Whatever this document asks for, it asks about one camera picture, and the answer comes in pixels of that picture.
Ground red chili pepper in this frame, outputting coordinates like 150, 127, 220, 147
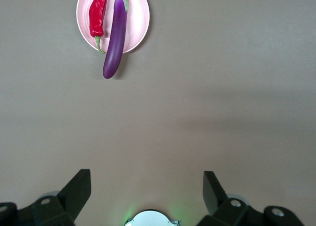
88, 0, 109, 54

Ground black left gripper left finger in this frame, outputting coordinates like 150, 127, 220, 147
32, 169, 92, 226

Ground long purple eggplant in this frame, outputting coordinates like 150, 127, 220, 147
102, 0, 130, 80

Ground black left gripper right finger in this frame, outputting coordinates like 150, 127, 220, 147
197, 171, 249, 226

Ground pink plate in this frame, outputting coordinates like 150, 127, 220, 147
76, 0, 151, 54

